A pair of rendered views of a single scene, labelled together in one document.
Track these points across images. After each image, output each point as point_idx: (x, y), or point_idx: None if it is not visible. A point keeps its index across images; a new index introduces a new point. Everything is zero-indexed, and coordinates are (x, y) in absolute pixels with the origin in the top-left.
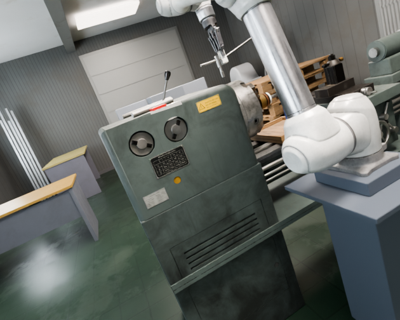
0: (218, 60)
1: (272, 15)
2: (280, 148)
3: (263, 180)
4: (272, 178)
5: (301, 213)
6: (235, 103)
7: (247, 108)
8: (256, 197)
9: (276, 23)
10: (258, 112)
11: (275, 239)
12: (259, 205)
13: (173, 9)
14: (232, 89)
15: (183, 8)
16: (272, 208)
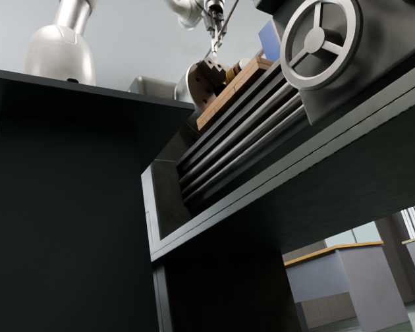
0: (211, 45)
1: (59, 5)
2: (200, 139)
3: (151, 184)
4: (196, 190)
5: (165, 244)
6: (137, 91)
7: (176, 93)
8: (146, 209)
9: (57, 10)
10: (184, 93)
11: (159, 284)
12: (147, 221)
13: (182, 21)
14: (137, 79)
15: (182, 15)
16: (157, 229)
